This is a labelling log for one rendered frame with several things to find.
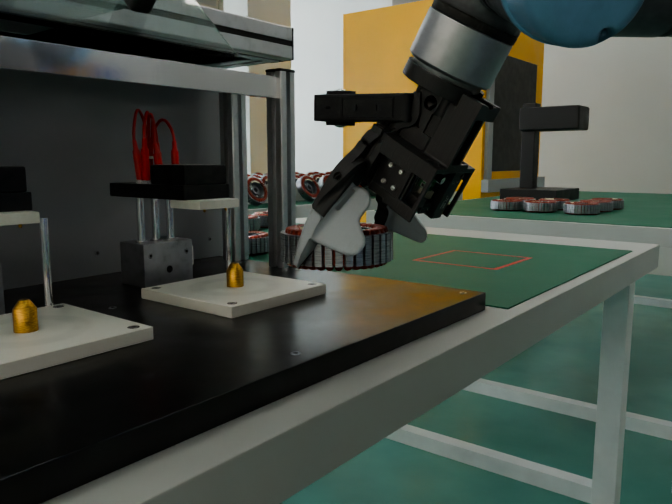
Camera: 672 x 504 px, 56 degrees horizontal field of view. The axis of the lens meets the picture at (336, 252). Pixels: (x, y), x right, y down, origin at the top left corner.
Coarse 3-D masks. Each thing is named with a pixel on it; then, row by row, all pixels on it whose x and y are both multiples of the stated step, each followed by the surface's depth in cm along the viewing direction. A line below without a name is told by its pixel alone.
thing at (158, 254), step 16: (160, 240) 80; (176, 240) 81; (128, 256) 79; (144, 256) 77; (160, 256) 79; (176, 256) 81; (128, 272) 79; (144, 272) 77; (160, 272) 79; (176, 272) 81; (192, 272) 83
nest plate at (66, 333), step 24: (48, 312) 60; (72, 312) 60; (96, 312) 60; (0, 336) 52; (24, 336) 52; (48, 336) 52; (72, 336) 52; (96, 336) 52; (120, 336) 53; (144, 336) 54; (0, 360) 46; (24, 360) 46; (48, 360) 48; (72, 360) 49
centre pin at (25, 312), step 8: (16, 304) 53; (24, 304) 53; (32, 304) 53; (16, 312) 53; (24, 312) 53; (32, 312) 53; (16, 320) 53; (24, 320) 53; (32, 320) 53; (16, 328) 53; (24, 328) 53; (32, 328) 53
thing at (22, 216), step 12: (0, 168) 55; (12, 168) 56; (24, 168) 57; (0, 180) 55; (12, 180) 56; (24, 180) 57; (0, 192) 56; (12, 192) 56; (24, 192) 57; (0, 204) 55; (12, 204) 56; (24, 204) 57; (0, 216) 53; (12, 216) 54; (24, 216) 55; (36, 216) 56
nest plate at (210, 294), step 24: (144, 288) 71; (168, 288) 71; (192, 288) 71; (216, 288) 71; (240, 288) 71; (264, 288) 71; (288, 288) 71; (312, 288) 72; (216, 312) 64; (240, 312) 63
